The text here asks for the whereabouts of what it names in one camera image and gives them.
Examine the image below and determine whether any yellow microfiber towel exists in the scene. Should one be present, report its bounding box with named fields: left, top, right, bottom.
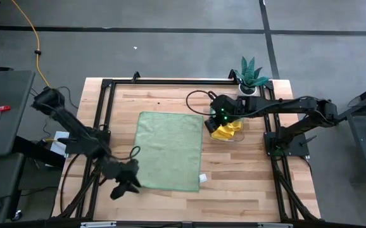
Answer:
left=211, top=121, right=243, bottom=141

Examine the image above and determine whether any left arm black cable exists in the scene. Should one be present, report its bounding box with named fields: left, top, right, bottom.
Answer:
left=119, top=144, right=142, bottom=161

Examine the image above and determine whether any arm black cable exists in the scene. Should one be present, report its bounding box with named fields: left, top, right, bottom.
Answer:
left=185, top=89, right=218, bottom=117
left=119, top=144, right=142, bottom=161

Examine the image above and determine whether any grey side desk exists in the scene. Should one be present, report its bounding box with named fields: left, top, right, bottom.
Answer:
left=0, top=70, right=36, bottom=159

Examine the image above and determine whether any snake plant in white pot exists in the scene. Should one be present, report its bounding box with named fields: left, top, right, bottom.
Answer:
left=233, top=56, right=271, bottom=96

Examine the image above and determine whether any green microfiber towel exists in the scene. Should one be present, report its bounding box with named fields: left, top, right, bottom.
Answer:
left=134, top=111, right=208, bottom=193

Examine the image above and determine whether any yellow cord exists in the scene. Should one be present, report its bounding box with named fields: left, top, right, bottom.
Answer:
left=10, top=0, right=53, bottom=89

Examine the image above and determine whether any black caster wheel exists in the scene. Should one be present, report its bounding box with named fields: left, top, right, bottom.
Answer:
left=11, top=208, right=25, bottom=222

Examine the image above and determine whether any black floor cable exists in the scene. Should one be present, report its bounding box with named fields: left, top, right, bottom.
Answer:
left=58, top=153, right=82, bottom=218

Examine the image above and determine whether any black side frame rail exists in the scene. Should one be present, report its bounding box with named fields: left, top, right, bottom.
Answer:
left=258, top=84, right=287, bottom=220
left=75, top=79, right=108, bottom=220
left=267, top=84, right=299, bottom=220
left=86, top=79, right=117, bottom=220

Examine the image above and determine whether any clear plastic bin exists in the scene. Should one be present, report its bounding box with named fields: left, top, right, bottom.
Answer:
left=208, top=92, right=248, bottom=143

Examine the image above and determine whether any white paper sheet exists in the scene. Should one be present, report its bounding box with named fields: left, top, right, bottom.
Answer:
left=49, top=130, right=71, bottom=158

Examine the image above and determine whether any silver metal bracket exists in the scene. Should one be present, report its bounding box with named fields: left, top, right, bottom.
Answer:
left=258, top=222, right=294, bottom=228
left=80, top=221, right=117, bottom=228

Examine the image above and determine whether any red handled hex key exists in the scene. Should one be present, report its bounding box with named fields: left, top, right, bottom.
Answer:
left=0, top=104, right=12, bottom=132

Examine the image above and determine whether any black desk support beam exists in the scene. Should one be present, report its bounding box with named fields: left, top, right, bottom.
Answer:
left=11, top=135, right=67, bottom=169

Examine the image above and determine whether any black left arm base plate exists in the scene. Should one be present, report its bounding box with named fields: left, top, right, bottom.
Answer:
left=63, top=129, right=111, bottom=155

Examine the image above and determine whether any long black frame rail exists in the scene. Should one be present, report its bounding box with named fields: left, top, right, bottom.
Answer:
left=0, top=217, right=366, bottom=228

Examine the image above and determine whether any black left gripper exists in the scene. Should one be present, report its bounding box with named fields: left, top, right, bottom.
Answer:
left=102, top=157, right=142, bottom=201

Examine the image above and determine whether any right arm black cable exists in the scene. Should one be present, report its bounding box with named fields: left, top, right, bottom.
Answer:
left=185, top=89, right=218, bottom=117

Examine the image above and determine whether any black diagonal frame strut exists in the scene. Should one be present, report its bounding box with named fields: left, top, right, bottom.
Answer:
left=56, top=170, right=103, bottom=219
left=273, top=160, right=319, bottom=221

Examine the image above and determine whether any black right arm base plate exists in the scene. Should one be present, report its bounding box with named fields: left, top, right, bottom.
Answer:
left=264, top=130, right=310, bottom=158

